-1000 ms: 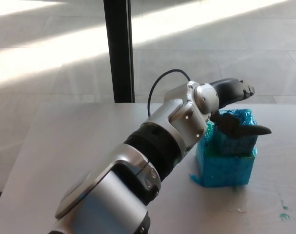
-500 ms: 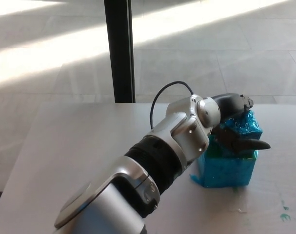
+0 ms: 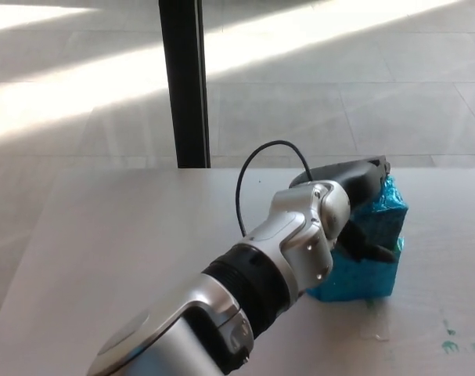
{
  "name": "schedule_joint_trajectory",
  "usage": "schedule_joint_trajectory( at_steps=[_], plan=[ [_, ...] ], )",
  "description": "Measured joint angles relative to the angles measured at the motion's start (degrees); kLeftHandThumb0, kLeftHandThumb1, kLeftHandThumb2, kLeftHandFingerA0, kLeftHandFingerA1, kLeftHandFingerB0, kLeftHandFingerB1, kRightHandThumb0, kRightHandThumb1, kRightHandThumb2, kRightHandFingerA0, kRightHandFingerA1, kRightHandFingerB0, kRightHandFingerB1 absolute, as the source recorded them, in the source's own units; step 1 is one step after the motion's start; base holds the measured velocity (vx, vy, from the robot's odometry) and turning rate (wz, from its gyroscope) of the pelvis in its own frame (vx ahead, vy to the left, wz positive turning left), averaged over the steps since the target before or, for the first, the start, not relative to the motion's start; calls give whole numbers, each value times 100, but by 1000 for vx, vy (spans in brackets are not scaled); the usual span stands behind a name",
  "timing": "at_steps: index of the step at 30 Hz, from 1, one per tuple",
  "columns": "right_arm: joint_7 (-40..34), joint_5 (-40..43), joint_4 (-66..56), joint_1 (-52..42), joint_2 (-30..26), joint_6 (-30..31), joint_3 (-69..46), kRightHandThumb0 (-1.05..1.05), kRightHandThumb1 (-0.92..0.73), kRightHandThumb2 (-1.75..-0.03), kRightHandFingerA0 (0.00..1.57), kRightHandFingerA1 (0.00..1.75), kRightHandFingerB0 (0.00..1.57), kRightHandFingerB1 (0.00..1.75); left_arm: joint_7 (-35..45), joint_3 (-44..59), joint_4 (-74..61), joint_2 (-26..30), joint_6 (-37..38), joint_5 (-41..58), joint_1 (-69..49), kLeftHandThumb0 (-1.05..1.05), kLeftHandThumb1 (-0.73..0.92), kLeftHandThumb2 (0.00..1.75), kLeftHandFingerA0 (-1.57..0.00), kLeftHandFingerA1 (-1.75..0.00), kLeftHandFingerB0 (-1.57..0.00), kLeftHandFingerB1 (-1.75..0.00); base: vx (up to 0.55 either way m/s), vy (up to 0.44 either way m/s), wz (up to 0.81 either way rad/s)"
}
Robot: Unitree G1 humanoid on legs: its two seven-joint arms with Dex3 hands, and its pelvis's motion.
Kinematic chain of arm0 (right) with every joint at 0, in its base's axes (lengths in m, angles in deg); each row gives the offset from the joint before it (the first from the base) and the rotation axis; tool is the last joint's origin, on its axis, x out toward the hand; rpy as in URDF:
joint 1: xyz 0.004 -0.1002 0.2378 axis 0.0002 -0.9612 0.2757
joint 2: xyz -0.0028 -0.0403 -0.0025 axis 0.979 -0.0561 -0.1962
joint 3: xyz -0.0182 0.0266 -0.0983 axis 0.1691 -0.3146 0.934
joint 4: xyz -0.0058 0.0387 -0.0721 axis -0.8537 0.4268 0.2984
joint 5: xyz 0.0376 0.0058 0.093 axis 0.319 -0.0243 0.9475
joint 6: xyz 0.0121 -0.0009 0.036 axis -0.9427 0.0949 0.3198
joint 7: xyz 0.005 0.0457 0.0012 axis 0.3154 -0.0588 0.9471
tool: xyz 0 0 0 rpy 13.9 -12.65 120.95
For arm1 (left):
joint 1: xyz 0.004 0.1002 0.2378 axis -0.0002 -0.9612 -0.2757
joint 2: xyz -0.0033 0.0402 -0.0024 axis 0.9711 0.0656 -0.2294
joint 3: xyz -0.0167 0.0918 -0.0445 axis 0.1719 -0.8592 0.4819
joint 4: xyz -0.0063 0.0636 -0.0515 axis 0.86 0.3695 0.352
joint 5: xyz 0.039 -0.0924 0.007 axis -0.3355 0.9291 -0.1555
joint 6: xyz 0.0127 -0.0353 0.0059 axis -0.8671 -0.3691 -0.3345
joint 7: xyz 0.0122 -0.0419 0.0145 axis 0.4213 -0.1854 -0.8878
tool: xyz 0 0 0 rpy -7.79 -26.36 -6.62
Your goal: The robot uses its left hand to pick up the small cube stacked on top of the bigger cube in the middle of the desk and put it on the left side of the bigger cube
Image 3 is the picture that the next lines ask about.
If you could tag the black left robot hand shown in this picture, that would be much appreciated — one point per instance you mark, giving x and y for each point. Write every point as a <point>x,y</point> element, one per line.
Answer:
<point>352,178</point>

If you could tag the small blue foil-wrapped cube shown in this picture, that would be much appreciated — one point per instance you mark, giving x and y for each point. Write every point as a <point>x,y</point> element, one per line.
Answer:
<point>383,215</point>

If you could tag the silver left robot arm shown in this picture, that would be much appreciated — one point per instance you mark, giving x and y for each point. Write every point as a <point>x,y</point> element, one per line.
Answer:
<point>256,282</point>

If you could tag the big blue foil-wrapped cube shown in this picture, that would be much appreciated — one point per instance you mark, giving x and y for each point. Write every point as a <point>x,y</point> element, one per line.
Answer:
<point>362,278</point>

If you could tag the clear tape piece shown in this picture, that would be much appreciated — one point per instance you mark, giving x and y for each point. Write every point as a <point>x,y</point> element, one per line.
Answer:
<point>376,329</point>

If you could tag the black vertical window frame post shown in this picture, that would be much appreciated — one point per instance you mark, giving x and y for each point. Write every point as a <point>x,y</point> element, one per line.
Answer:
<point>186,82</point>

